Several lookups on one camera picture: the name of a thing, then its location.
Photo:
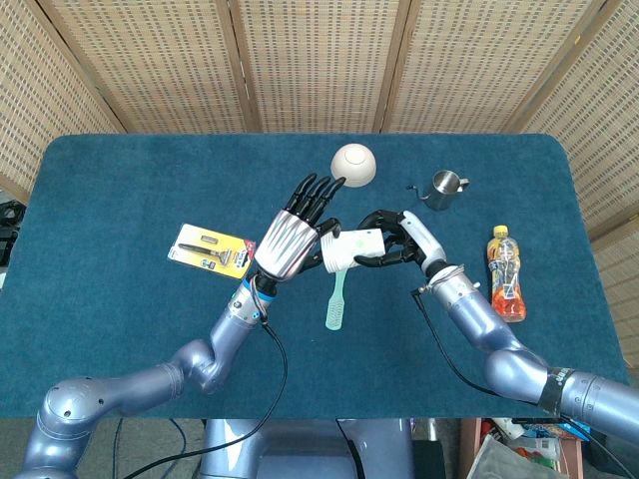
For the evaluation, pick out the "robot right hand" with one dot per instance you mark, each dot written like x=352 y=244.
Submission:
x=402 y=242

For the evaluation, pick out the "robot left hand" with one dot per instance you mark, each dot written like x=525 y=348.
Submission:
x=294 y=234

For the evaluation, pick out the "white plastic cup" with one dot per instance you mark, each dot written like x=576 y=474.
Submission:
x=353 y=248

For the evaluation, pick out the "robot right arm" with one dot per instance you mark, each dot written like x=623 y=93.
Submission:
x=514 y=344

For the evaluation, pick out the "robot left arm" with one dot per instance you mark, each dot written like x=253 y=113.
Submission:
x=145 y=369

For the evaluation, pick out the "steel gooseneck pitcher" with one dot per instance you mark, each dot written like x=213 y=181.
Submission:
x=443 y=189

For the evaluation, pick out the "teal plastic brush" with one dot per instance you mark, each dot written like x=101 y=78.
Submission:
x=335 y=304

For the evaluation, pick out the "razor in yellow blister pack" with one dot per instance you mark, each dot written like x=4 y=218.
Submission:
x=212 y=251

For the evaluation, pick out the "white ceramic bowl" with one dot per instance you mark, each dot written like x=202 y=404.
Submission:
x=353 y=164

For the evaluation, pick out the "orange drink bottle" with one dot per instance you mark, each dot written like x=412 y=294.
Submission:
x=506 y=274

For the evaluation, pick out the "blue table mat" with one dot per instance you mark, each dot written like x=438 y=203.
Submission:
x=150 y=199

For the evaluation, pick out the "woven bamboo folding screen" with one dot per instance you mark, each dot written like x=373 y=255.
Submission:
x=319 y=65

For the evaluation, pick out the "robot torso base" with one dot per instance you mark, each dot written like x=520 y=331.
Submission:
x=307 y=449

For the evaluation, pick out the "clutter of bags and boxes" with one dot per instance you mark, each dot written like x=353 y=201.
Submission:
x=519 y=446

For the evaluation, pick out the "black equipment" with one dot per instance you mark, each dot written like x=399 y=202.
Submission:
x=9 y=229

